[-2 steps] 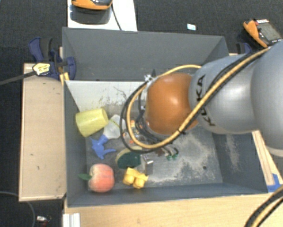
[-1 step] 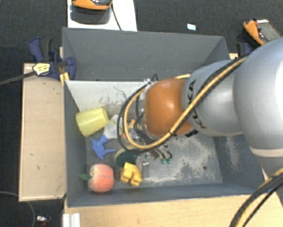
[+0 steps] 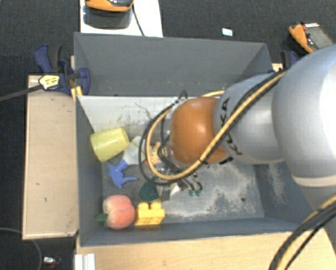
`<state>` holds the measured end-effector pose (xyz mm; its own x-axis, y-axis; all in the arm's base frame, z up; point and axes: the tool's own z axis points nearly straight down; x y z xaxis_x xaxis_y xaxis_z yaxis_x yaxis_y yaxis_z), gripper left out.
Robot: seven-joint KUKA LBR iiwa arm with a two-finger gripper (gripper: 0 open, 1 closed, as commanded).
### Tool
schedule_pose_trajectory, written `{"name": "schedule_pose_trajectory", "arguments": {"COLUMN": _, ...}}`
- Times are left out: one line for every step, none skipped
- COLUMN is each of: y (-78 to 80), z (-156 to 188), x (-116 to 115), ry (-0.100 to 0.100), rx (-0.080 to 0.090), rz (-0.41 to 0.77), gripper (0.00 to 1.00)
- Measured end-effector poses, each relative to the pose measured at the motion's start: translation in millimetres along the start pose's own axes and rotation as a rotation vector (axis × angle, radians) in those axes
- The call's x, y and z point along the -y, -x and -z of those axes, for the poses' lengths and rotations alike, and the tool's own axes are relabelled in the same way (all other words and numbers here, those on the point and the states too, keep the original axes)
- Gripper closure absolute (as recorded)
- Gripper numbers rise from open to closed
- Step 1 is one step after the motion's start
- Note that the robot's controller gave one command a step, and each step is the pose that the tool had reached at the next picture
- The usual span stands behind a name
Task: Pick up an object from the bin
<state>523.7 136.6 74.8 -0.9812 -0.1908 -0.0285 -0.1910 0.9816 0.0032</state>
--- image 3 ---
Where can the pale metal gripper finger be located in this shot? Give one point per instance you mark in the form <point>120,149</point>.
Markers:
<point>165,194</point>
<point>175,190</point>

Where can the dark green round thing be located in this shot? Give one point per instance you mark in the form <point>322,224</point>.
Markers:
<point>149,191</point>

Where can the yellow toy brick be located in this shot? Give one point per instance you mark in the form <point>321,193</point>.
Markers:
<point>149,214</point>

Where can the orange toy tiger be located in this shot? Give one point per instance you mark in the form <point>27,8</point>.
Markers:
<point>156,152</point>

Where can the pink toy peach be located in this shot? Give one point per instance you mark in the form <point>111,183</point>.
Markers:
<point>118,211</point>

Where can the blue toy animal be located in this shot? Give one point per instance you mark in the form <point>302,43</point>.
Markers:
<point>118,174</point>

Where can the clear plastic bottle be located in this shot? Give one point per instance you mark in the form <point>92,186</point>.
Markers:
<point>132,152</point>

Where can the yellow plastic cup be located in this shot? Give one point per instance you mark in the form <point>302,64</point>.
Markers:
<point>109,143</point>

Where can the grey metal bin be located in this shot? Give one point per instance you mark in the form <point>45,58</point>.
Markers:
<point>162,63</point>

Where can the pale wood board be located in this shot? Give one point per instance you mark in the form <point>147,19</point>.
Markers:
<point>51,164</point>

